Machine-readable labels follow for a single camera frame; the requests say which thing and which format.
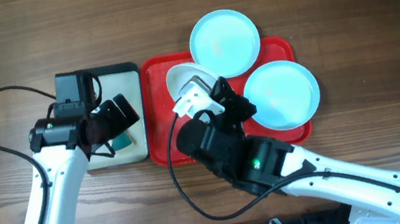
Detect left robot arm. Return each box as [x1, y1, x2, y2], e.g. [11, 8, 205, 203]
[21, 62, 143, 224]

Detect right black cable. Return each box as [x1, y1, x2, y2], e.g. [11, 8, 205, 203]
[159, 76, 400, 224]

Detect green yellow sponge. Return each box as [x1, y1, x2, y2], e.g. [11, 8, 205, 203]
[111, 132, 134, 152]

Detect light blue plate top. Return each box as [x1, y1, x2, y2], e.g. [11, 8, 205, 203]
[189, 9, 261, 78]

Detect black soapy water tray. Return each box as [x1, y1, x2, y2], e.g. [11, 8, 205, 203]
[88, 62, 149, 171]

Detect white round plate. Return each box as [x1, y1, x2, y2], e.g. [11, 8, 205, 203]
[165, 62, 220, 102]

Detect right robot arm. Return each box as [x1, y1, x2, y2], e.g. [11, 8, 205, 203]
[168, 77, 400, 224]

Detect light blue plate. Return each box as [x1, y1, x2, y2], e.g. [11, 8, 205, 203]
[243, 60, 321, 131]
[189, 9, 261, 78]

